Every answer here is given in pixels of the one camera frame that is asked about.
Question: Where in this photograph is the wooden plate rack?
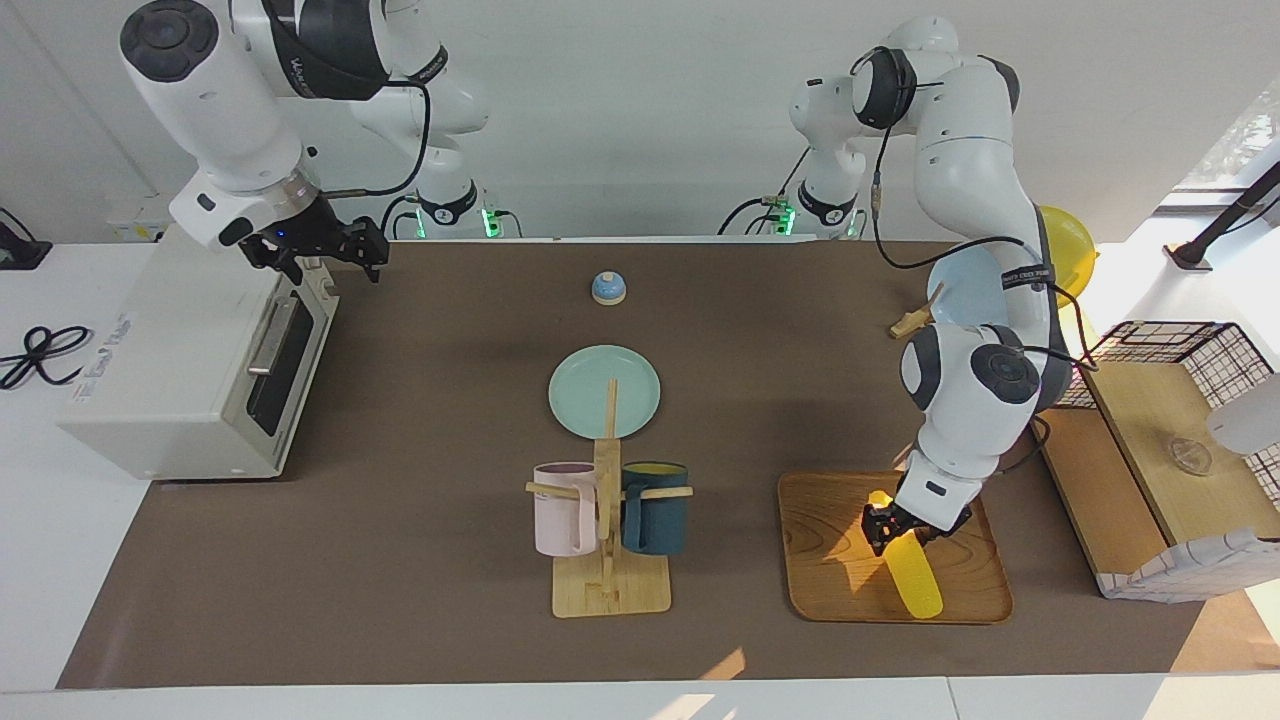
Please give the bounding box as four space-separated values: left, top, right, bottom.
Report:
890 283 947 341

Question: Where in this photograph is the glass toaster oven door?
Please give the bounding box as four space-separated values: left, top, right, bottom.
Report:
240 255 342 477

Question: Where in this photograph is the yellow banana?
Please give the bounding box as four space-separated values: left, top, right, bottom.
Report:
867 489 945 622

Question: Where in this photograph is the brown table mat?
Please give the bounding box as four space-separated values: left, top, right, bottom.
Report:
57 240 1280 691

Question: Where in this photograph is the wooden stepped shelf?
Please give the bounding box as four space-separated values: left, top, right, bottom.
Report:
1027 360 1280 591

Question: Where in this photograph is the mint green plate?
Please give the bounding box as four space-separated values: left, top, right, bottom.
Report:
548 345 662 440

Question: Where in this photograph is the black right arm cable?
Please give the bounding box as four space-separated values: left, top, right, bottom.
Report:
322 78 434 201

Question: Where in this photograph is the black clamp base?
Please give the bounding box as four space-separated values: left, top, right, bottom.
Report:
0 208 53 271

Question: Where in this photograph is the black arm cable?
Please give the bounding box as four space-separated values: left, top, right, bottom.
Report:
322 78 434 201
868 58 1103 374

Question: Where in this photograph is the dark blue mug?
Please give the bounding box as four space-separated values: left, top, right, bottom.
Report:
620 461 691 557

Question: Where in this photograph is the black coiled cable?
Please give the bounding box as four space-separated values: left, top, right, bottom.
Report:
0 325 94 391

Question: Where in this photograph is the wooden serving tray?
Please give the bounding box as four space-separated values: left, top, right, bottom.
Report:
777 470 1014 626

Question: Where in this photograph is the black angled stand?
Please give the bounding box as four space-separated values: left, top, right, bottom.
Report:
1165 160 1280 273

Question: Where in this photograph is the black wire basket white rim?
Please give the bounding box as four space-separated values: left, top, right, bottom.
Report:
1027 320 1280 603

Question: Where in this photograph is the small clear glass dish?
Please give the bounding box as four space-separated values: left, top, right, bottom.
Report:
1165 437 1215 477

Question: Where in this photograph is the yellow plate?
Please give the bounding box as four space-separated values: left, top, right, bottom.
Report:
1038 205 1099 306

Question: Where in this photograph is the black base cable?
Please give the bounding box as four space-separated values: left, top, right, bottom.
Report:
378 193 421 241
718 148 811 239

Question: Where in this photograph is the cream toaster oven body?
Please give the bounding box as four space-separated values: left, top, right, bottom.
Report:
57 222 343 481

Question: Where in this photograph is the wooden mug tree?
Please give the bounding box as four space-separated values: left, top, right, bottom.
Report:
525 378 694 619

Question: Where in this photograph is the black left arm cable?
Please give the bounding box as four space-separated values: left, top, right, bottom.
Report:
868 58 1103 374

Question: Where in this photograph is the white blurred rounded object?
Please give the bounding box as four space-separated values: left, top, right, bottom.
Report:
1205 375 1280 457

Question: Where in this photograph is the pink mug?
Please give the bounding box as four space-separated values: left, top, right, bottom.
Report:
532 461 599 558

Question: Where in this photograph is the white wall socket box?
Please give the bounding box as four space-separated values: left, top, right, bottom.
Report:
105 193 191 243

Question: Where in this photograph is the light blue plate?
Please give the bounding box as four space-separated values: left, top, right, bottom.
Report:
925 245 1011 331

